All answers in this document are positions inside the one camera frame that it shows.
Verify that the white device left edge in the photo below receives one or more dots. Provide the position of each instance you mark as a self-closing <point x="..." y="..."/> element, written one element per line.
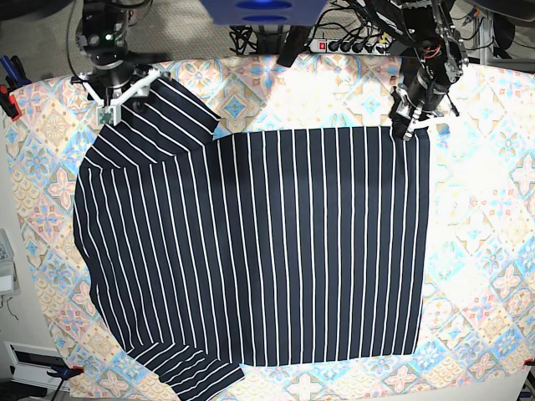
<point x="8" y="275"/>

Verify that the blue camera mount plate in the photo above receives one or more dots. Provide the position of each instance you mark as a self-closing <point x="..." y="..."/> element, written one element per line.
<point x="258" y="12"/>

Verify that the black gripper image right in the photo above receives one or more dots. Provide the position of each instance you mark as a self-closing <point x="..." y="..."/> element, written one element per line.
<point x="424" y="93"/>

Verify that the blue black clamp lower left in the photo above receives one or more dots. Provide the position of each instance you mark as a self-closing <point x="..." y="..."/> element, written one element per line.
<point x="63" y="372"/>

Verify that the black center post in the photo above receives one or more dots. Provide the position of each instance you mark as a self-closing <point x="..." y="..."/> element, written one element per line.
<point x="293" y="45"/>

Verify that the white power strip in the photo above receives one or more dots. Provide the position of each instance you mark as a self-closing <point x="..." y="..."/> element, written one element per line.
<point x="352" y="46"/>

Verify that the white box lower left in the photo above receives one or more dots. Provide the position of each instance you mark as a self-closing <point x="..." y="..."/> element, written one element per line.
<point x="31" y="364"/>

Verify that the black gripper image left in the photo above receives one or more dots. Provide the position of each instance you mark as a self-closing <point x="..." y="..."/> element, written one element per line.
<point x="100" y="84"/>

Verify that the red black clamp upper left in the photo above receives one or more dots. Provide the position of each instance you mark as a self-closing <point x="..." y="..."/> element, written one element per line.
<point x="16" y="78"/>

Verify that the patterned tile tablecloth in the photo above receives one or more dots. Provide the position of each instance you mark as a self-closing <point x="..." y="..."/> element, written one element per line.
<point x="478" y="296"/>

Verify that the navy white striped T-shirt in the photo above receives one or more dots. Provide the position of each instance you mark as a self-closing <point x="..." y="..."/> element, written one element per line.
<point x="264" y="249"/>

